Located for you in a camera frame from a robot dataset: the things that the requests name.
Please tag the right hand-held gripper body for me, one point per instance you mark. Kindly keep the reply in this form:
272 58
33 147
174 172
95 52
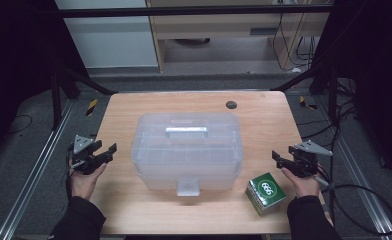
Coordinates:
305 165

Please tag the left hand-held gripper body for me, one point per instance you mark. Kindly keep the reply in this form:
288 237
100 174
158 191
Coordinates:
84 160

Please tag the green cardboard box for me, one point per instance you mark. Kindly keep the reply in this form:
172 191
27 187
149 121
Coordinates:
265 193

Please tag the clear plastic storage box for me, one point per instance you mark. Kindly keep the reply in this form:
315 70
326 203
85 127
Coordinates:
187 156

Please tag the person's right hand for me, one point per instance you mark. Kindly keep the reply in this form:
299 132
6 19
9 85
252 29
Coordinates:
305 186

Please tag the person's left hand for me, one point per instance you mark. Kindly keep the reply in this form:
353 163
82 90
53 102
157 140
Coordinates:
82 185

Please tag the yellow black floor tape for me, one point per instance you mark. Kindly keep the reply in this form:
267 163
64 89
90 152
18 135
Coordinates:
91 107
306 104

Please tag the black metal stand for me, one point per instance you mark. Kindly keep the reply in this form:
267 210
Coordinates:
55 100
333 96

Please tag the dark round table grommet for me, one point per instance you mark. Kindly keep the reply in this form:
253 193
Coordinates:
231 105

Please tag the white cabinet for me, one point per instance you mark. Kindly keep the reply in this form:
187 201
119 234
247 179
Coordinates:
110 40

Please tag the dark curtain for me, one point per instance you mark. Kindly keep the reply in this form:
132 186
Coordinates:
377 66
17 66

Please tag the light wooden desk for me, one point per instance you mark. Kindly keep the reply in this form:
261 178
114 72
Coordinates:
217 25

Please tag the aluminium floor rail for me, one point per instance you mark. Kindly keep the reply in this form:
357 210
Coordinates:
357 166
37 166

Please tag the black horizontal frame bar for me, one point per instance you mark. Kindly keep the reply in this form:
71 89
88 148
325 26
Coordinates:
184 11

